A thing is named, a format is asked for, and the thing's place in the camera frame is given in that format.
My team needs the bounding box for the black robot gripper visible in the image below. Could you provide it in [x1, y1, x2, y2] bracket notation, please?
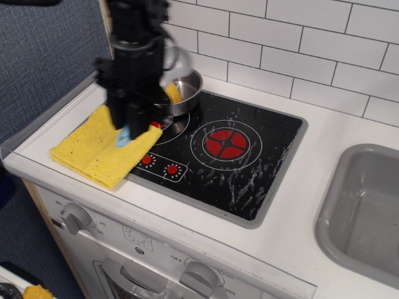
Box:
[94, 37, 165, 140]

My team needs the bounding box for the grey ladle with blue handle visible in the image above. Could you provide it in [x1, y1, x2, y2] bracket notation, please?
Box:
[159, 46, 192, 85]

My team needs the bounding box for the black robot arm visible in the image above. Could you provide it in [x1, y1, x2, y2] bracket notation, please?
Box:
[95, 1, 171, 140]

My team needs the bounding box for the yellow toy corn cob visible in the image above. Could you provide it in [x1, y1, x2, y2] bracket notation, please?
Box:
[163, 82, 181, 104]

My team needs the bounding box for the yellow folded cloth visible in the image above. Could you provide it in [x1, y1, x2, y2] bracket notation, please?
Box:
[50, 105, 162, 189]

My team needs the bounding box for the red left stove knob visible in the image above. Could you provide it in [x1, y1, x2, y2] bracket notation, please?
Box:
[142, 155, 153, 165]

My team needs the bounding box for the red stove knob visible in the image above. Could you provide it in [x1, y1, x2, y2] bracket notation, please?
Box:
[142, 155, 153, 165]
[166, 164, 178, 176]

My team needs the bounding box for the stainless steel pot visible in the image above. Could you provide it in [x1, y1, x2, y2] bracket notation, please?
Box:
[155, 69, 203, 116]

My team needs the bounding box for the red right stove knob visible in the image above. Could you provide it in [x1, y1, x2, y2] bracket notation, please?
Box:
[166, 164, 178, 176]

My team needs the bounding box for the black toy stovetop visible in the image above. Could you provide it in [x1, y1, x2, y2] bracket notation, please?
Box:
[127, 92, 308, 229]

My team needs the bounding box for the grey left oven knob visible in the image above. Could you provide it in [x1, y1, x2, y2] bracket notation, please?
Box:
[60, 203, 92, 235]

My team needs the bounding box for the grey oven knob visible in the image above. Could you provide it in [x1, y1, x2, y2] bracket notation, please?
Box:
[60, 203, 92, 235]
[179, 262, 219, 298]

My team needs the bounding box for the white toy oven door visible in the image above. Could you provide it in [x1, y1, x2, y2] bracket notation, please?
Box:
[93, 258, 200, 298]

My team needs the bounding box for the grey right oven knob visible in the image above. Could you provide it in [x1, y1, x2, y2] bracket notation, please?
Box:
[179, 262, 219, 298]

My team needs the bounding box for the yellow object bottom left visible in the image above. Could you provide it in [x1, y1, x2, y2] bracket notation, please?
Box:
[22, 285, 54, 299]

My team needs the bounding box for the grey sink basin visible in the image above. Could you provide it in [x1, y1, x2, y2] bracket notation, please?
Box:
[315, 144, 398, 288]

